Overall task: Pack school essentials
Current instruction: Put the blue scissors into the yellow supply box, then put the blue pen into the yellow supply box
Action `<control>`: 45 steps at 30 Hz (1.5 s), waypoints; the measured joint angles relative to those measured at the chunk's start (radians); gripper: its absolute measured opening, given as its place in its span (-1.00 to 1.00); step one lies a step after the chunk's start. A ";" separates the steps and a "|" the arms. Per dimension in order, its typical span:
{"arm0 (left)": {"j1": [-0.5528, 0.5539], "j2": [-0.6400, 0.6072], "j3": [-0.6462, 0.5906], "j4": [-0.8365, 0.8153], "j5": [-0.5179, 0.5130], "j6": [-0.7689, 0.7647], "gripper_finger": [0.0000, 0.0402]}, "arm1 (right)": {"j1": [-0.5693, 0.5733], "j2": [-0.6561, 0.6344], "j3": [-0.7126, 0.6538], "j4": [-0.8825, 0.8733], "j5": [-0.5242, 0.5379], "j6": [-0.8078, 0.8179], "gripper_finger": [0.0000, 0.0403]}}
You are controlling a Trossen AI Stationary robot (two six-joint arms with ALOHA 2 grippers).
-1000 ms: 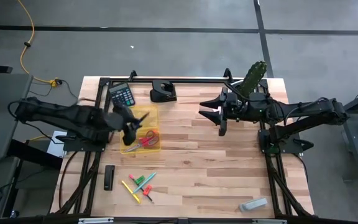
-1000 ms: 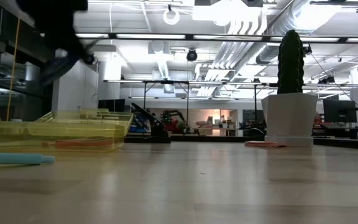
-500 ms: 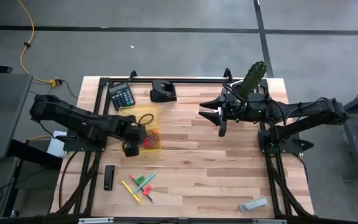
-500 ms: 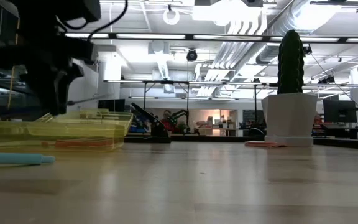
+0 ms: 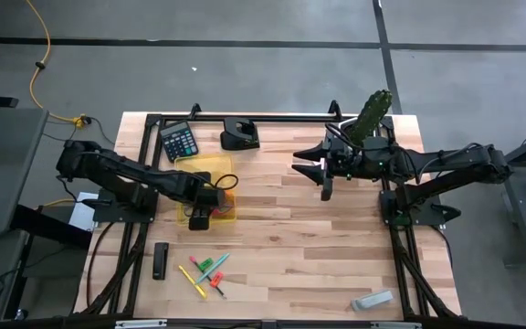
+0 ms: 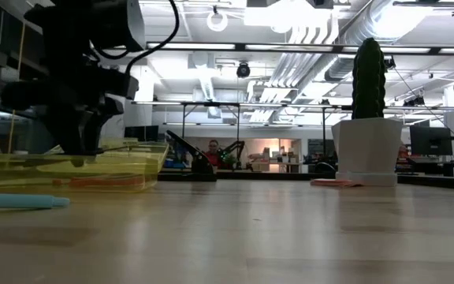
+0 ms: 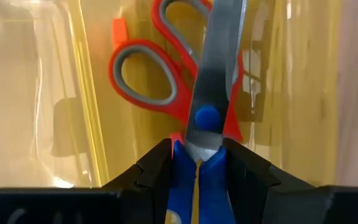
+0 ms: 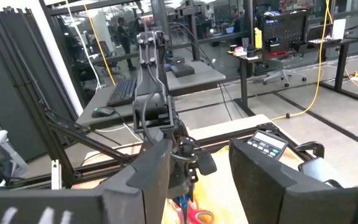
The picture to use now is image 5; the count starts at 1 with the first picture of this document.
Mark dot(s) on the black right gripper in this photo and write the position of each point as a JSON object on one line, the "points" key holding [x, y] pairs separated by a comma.
{"points": [[354, 160]]}

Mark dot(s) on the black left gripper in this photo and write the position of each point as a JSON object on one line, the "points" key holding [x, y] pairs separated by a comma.
{"points": [[208, 196]]}

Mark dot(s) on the pink sticky note pad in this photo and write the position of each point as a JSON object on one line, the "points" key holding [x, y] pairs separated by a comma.
{"points": [[322, 162]]}

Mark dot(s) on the green highlighter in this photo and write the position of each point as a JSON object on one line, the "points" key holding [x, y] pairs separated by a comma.
{"points": [[205, 264]]}

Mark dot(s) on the teal pen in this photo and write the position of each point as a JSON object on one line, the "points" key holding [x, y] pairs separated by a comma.
{"points": [[213, 268]]}

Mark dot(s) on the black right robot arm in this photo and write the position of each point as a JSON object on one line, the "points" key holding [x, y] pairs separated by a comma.
{"points": [[450, 160]]}

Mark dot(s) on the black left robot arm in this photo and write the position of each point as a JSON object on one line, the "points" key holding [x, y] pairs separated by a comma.
{"points": [[121, 171]]}

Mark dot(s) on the yellow transparent plastic box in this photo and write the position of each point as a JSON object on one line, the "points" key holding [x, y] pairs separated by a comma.
{"points": [[219, 164]]}

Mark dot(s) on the black calculator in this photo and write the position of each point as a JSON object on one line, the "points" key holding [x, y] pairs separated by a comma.
{"points": [[178, 141]]}

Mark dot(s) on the black hole punch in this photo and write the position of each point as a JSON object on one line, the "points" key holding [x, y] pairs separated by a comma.
{"points": [[240, 141]]}

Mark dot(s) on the black pen with pink cap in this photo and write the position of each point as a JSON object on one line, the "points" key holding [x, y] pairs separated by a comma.
{"points": [[193, 260]]}

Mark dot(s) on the black stapler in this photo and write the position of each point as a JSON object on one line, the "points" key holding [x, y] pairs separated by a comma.
{"points": [[160, 262]]}

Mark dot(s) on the orange highlighter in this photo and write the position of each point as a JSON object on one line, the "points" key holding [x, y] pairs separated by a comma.
{"points": [[217, 278]]}

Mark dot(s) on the green cactus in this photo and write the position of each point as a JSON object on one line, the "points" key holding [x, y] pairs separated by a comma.
{"points": [[375, 107]]}

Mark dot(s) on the yellow pen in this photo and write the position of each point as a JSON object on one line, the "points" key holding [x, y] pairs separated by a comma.
{"points": [[194, 283]]}

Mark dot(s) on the white paper sheet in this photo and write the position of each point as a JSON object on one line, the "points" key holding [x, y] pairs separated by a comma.
{"points": [[80, 215]]}

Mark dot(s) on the grey stapler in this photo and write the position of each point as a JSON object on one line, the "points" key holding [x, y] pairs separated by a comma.
{"points": [[372, 300]]}

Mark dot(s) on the grey side table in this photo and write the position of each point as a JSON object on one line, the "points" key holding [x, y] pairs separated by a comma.
{"points": [[3, 183]]}

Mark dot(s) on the black aluminium table frame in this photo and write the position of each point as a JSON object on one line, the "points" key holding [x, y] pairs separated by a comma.
{"points": [[263, 118]]}

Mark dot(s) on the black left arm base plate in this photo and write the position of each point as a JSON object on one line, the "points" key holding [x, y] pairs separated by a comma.
{"points": [[121, 215]]}

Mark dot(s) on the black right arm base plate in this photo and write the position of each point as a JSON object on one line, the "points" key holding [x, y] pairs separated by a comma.
{"points": [[427, 215]]}

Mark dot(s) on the silver metal bracket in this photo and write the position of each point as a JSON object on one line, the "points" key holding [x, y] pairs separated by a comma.
{"points": [[395, 325], [139, 324]]}

